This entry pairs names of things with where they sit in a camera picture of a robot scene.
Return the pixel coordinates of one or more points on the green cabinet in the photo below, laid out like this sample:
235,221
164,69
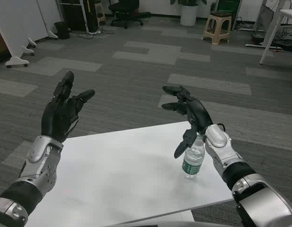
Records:
227,4

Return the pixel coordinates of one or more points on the large white rolling partition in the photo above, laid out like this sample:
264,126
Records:
11,23

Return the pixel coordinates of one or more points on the clear water bottle green label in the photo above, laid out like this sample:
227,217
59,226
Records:
192,163

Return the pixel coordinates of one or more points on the black office chair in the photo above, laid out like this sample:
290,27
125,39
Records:
124,7

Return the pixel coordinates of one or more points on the black bag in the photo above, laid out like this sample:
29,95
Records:
286,45

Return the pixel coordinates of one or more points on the beige plastic stool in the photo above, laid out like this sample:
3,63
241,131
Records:
218,14

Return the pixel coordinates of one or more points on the yellow plastic stool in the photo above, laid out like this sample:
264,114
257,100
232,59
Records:
100,11

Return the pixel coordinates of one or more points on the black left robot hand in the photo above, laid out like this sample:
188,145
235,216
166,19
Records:
53,118

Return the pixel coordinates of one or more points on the white desk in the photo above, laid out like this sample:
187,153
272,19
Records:
276,26

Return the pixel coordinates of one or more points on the white desk floor base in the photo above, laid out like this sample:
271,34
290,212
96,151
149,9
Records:
261,46

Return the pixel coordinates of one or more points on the silver robot chest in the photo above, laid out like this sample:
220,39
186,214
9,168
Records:
174,224

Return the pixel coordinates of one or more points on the narrow white rolling partition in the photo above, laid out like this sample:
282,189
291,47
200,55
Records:
46,14

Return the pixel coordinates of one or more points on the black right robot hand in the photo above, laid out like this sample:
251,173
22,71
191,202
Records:
199,113

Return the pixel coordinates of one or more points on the white cylindrical planter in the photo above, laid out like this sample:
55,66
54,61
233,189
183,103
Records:
188,15

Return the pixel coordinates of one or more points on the black waste bin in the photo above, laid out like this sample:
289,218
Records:
62,29

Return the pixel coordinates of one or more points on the white power strip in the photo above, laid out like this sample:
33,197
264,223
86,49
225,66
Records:
94,32

